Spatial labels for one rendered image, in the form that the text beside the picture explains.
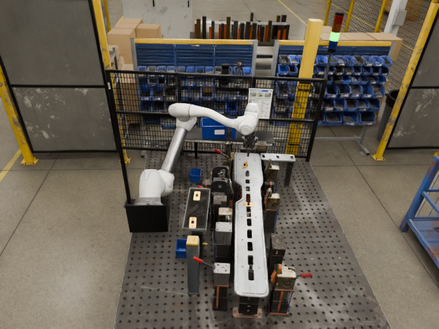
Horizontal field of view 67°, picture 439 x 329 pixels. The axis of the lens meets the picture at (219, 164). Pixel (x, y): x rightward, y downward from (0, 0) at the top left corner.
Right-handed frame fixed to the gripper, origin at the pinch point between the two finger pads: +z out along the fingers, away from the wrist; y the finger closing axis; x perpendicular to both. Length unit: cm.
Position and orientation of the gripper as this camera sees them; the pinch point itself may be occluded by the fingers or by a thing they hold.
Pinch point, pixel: (248, 152)
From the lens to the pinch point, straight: 264.9
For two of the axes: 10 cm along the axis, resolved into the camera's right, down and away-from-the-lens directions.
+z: -0.3, 8.1, 5.8
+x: 0.5, -5.8, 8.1
